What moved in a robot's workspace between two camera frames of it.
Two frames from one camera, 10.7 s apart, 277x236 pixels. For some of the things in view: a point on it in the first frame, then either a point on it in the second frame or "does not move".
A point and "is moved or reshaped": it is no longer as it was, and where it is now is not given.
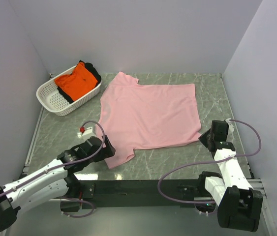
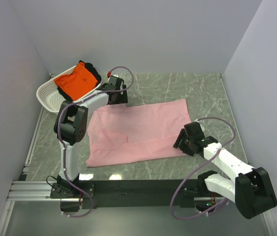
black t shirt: x=92 y=70 does not move
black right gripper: x=206 y=138 -> x=183 y=142
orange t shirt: x=78 y=84 does not move
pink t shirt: x=135 y=116 is moved or reshaped
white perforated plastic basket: x=53 y=101 does not move
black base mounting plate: x=141 y=193 does not move
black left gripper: x=107 y=150 -> x=118 y=97
